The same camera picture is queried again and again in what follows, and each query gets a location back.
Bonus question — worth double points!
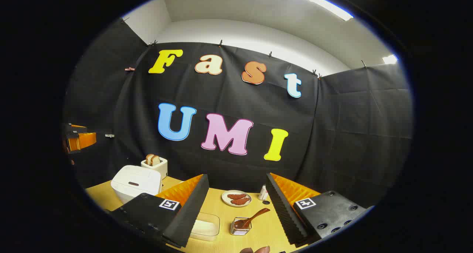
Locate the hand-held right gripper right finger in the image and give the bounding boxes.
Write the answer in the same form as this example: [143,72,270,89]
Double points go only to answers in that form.
[265,173,374,246]

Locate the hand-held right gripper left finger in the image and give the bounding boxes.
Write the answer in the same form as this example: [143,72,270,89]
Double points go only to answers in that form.
[105,173,210,249]

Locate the white rice heap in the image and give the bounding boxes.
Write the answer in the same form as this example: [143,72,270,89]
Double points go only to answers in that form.
[192,220,217,237]

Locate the brown wooden spoon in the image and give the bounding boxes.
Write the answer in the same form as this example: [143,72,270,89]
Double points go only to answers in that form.
[234,208,271,230]

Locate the wire chopstick holder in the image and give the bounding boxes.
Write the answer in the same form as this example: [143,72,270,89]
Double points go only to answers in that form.
[230,217,252,236]

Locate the white rice cooker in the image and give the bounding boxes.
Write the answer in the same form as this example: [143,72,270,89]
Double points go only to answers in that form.
[110,165,163,205]

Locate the clear plastic container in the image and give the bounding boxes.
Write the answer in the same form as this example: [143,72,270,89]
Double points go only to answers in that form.
[190,212,221,241]

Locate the white round plate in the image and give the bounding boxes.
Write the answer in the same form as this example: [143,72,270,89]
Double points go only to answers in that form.
[221,190,252,208]

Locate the white toaster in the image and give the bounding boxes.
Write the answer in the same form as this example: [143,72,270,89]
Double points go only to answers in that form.
[141,157,168,180]

